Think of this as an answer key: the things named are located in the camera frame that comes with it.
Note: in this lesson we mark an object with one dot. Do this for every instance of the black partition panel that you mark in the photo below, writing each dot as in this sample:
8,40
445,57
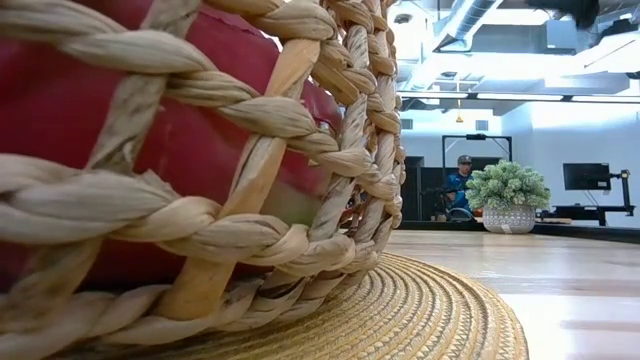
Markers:
420,195

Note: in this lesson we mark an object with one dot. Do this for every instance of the black table edge rail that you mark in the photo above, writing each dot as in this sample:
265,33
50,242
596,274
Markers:
575,232

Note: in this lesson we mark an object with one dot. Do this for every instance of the black monitor on stand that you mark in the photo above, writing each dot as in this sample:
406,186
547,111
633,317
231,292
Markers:
625,192

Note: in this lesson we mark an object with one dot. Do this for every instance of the black gantry frame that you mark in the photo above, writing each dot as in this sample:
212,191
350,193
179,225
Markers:
475,136

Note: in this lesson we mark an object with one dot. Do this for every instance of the person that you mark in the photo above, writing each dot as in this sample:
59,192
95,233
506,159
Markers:
459,182

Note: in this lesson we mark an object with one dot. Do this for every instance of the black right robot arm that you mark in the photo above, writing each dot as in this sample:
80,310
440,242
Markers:
575,10

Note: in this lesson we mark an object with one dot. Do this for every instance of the round woven straw placemat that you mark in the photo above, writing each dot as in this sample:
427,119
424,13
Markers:
425,310

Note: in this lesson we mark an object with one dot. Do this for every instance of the pinkish red round fruit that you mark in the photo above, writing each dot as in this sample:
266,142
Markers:
45,110

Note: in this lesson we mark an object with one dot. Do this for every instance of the yellow hanging lamp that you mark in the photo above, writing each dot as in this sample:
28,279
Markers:
459,119

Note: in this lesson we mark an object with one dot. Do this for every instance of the green lime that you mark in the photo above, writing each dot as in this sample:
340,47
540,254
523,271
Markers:
295,205

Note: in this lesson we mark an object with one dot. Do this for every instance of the pale green plant in patterned pot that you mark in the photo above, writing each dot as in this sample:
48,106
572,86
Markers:
505,187

